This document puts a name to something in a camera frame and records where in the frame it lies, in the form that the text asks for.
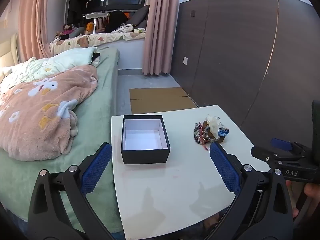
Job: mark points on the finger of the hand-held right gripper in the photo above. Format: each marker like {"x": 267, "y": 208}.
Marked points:
{"x": 280, "y": 143}
{"x": 260, "y": 152}

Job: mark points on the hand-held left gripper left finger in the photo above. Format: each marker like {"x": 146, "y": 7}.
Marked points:
{"x": 96, "y": 170}

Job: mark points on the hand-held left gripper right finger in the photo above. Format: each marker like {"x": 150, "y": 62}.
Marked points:
{"x": 226, "y": 170}

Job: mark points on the clear plastic bag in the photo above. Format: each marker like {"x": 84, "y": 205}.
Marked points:
{"x": 213, "y": 126}

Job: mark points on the black box with white inside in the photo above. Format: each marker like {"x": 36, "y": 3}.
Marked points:
{"x": 145, "y": 157}

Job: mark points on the person's right hand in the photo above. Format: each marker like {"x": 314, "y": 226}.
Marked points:
{"x": 313, "y": 191}

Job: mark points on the green bed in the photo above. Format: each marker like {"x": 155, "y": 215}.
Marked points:
{"x": 100, "y": 105}

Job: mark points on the pink fleece duck blanket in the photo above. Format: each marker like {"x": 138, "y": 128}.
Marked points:
{"x": 37, "y": 120}

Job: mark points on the flat brown cardboard sheet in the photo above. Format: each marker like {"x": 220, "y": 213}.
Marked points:
{"x": 160, "y": 100}

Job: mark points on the small black cloth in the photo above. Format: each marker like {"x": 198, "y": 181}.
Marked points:
{"x": 95, "y": 55}

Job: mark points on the white printed quilt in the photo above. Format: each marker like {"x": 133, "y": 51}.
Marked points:
{"x": 67, "y": 57}

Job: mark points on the cream printed window seat cushion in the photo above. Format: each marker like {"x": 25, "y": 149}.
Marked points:
{"x": 105, "y": 38}

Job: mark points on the heap of plush toys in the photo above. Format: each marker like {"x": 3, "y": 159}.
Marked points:
{"x": 68, "y": 31}

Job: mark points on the orange box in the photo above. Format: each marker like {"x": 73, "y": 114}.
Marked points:
{"x": 89, "y": 27}

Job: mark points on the white and black spotted cloth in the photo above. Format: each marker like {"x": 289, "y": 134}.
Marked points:
{"x": 123, "y": 28}

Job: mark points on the row of books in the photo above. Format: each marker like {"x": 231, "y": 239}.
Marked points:
{"x": 102, "y": 23}

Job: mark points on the beige padded headboard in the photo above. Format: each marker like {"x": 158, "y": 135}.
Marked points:
{"x": 7, "y": 52}

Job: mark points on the black bag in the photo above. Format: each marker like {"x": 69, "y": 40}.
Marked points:
{"x": 116, "y": 20}

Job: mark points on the pink curtain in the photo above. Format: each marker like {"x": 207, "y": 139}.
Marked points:
{"x": 160, "y": 30}
{"x": 32, "y": 17}

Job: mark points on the white desk lamp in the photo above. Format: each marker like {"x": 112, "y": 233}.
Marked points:
{"x": 97, "y": 15}

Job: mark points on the dark grey pillow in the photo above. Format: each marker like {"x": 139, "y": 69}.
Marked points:
{"x": 140, "y": 17}

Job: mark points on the hanging dark clothes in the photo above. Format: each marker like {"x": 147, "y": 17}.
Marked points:
{"x": 75, "y": 5}

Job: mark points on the white wall socket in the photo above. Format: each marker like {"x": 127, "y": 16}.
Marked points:
{"x": 185, "y": 60}

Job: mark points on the dark wall switch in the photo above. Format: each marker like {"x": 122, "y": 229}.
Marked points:
{"x": 192, "y": 13}

